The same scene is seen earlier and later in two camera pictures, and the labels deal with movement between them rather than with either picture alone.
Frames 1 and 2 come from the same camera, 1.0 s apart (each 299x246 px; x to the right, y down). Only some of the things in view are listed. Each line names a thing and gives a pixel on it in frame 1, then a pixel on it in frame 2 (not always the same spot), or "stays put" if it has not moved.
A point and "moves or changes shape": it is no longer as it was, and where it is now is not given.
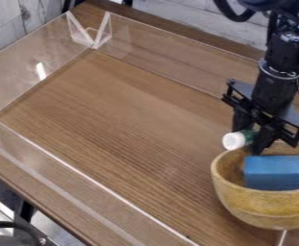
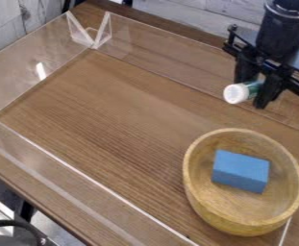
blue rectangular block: x=275 y=172 → x=241 y=171
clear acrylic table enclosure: x=106 y=118 stays put
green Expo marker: x=235 y=140 moves or changes shape
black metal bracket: x=28 y=235 stays put
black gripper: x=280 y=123 → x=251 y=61
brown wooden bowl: x=277 y=209 → x=232 y=210
